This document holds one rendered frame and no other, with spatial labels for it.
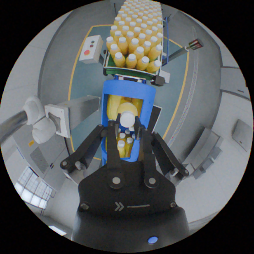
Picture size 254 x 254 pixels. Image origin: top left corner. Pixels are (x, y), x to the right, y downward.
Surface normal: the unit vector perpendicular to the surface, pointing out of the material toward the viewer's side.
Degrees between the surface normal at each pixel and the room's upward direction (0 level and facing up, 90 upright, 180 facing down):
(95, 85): 0
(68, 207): 90
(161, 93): 0
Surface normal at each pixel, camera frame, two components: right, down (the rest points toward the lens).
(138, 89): 0.19, 0.43
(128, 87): -0.07, 0.40
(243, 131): -0.97, -0.22
